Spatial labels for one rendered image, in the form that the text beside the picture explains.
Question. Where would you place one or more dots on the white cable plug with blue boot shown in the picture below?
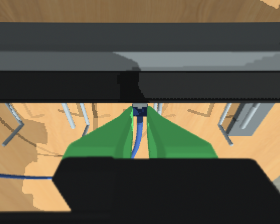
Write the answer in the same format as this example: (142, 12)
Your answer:
(139, 109)

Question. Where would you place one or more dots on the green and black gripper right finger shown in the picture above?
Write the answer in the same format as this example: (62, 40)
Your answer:
(174, 141)

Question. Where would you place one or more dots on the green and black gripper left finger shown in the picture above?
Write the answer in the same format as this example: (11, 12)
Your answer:
(107, 140)

